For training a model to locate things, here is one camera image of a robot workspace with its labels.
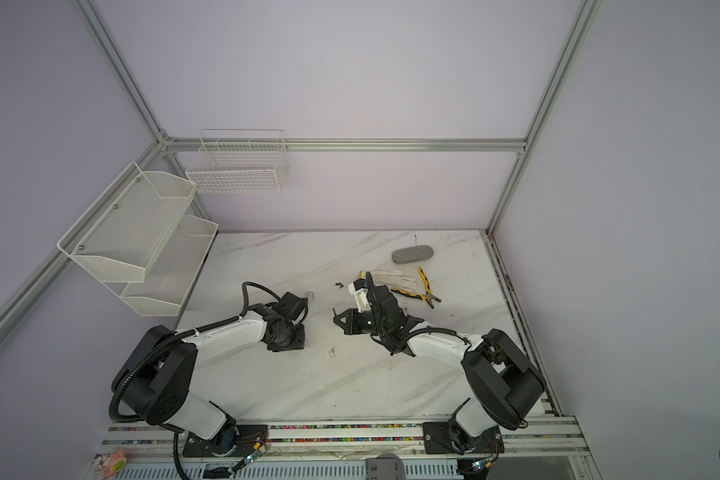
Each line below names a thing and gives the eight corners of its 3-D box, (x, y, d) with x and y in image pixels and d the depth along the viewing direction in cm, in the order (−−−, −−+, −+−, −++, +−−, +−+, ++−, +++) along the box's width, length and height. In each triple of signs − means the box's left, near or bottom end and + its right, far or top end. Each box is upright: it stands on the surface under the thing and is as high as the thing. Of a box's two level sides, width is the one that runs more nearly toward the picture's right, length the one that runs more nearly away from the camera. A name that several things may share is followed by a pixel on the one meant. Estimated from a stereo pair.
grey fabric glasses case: (395, 265, 112) (395, 260, 110) (391, 255, 115) (391, 250, 113) (433, 257, 115) (435, 252, 113) (428, 247, 118) (430, 243, 116)
